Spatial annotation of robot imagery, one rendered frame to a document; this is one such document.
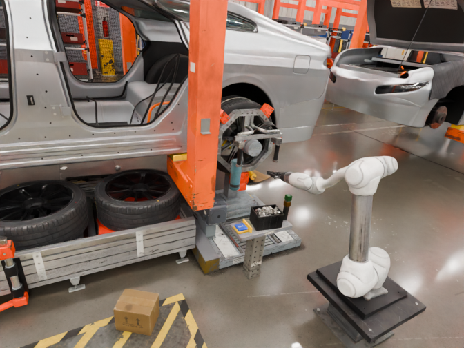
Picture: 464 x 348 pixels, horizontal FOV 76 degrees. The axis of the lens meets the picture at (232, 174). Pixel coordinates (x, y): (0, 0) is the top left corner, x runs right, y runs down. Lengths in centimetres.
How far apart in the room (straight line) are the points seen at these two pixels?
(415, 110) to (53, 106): 397
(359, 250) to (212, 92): 121
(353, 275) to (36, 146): 209
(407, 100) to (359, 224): 295
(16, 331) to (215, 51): 198
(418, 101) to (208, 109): 317
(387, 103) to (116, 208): 355
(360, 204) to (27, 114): 204
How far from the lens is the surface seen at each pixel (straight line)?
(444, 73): 459
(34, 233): 224
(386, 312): 208
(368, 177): 157
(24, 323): 235
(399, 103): 445
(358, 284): 178
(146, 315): 195
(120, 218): 229
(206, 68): 179
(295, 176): 208
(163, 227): 221
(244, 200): 286
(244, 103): 247
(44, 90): 224
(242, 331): 210
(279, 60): 267
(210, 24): 179
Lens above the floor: 168
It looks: 26 degrees down
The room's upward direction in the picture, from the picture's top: 5 degrees clockwise
